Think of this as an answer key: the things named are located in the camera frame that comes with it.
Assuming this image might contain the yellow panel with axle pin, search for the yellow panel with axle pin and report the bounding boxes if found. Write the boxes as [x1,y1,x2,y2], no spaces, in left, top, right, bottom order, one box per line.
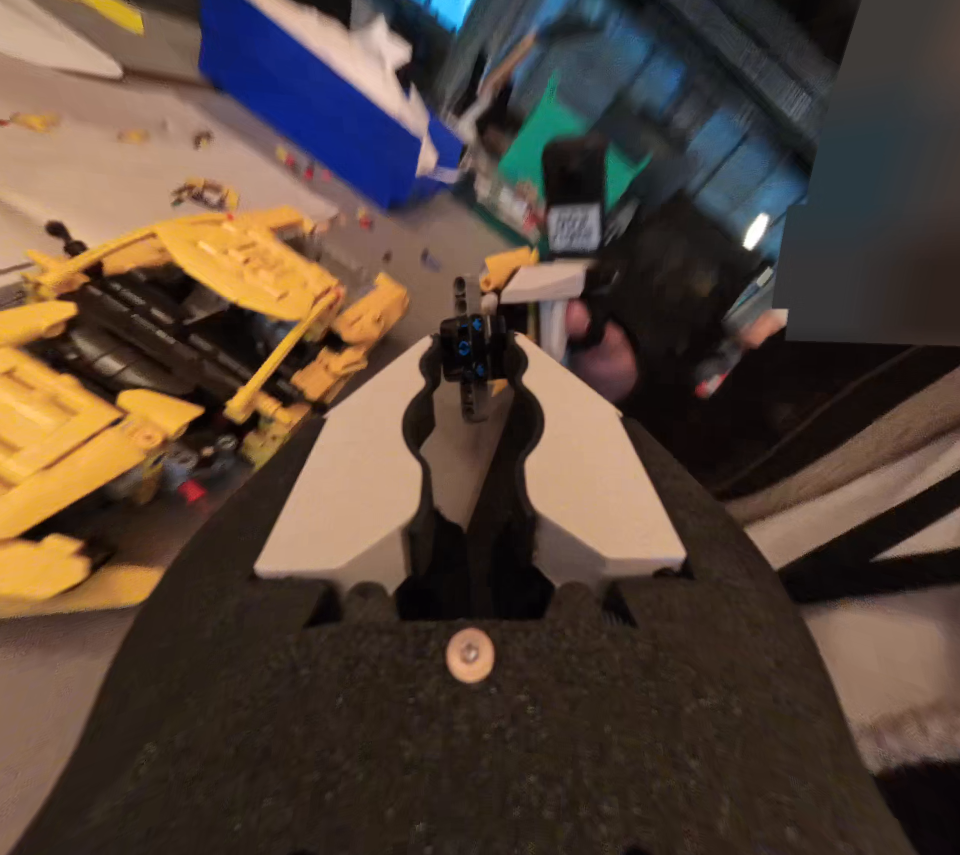
[480,246,541,294]

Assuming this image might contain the yellow toy brick car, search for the yellow toy brick car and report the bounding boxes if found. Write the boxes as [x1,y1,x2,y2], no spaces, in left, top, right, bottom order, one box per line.
[0,206,412,605]

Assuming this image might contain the blue plastic bin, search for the blue plastic bin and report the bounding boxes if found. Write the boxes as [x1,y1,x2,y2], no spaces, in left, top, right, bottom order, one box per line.
[198,0,466,211]

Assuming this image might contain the white articulated stand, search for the white articulated stand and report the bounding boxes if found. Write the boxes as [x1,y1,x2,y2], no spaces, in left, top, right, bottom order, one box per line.
[0,0,125,80]

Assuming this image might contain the scattered small brick pins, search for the scattered small brick pins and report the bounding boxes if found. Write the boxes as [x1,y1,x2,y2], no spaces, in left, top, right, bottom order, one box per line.
[273,142,376,230]

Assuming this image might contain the open instruction booklet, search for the open instruction booklet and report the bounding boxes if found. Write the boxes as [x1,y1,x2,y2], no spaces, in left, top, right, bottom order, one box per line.
[0,67,339,271]

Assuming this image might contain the brown fleece-lined jacket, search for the brown fleece-lined jacket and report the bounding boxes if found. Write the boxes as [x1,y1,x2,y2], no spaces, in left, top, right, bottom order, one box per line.
[622,195,960,496]

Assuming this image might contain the pile of white paper bags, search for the pile of white paper bags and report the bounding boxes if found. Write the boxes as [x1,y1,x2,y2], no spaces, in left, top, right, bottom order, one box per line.
[225,0,444,177]

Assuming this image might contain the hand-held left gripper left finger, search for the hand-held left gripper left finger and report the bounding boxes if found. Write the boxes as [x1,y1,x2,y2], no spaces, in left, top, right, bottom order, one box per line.
[253,336,460,618]

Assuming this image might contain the person's right hand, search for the person's right hand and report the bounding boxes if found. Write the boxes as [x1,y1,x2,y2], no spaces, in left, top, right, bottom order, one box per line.
[564,298,640,402]

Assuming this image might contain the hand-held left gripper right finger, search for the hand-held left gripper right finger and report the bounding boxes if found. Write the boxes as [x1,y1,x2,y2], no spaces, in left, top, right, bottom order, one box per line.
[491,331,688,616]

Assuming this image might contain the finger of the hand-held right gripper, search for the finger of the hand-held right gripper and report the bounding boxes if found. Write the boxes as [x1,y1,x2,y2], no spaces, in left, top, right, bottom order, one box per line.
[497,258,594,305]

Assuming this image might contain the teal plastic bin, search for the teal plastic bin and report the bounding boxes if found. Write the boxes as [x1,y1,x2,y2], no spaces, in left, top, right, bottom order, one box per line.
[496,75,654,211]

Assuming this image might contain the white striped shirt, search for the white striped shirt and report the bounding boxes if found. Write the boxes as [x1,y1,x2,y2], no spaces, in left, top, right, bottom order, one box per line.
[738,435,960,774]

